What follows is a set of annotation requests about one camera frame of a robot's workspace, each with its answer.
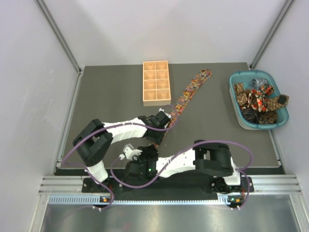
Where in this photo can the red floral tie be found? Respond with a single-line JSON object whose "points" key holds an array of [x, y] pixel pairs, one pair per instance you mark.
{"points": [[257, 98]]}

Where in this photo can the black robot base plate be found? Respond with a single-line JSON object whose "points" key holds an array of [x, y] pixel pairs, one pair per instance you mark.
{"points": [[190, 182]]}

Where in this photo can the grey slotted cable duct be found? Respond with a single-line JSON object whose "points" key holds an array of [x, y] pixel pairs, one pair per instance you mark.
{"points": [[101, 200]]}

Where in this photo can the teal plastic basket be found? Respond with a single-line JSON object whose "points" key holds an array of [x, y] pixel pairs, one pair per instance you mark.
{"points": [[245, 77]]}

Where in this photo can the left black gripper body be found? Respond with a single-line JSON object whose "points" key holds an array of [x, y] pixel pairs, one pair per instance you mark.
{"points": [[157, 137]]}

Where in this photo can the wooden eight-compartment box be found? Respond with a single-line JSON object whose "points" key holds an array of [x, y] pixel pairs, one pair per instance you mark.
{"points": [[156, 83]]}

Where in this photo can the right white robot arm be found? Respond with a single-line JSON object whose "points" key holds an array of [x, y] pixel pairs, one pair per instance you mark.
{"points": [[214, 160]]}

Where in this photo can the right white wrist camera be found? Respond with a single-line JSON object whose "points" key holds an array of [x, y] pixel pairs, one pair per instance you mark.
{"points": [[130, 153]]}

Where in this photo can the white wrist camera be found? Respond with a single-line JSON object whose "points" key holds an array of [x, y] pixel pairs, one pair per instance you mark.
{"points": [[130, 153], [163, 118]]}

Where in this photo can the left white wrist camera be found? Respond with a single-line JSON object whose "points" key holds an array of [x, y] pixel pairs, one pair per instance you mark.
{"points": [[163, 118]]}

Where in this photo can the blue grey tie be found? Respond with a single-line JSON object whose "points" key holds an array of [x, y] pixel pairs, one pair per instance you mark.
{"points": [[256, 83]]}

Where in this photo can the colourful banana print tie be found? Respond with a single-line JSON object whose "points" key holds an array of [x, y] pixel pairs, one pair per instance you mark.
{"points": [[188, 93]]}

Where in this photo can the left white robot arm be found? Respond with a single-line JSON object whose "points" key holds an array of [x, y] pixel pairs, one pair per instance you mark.
{"points": [[95, 139]]}

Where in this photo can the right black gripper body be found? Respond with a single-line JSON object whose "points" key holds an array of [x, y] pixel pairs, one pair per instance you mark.
{"points": [[147, 154]]}

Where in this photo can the dark rolled tie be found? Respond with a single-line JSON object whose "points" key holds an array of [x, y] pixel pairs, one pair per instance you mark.
{"points": [[250, 115]]}

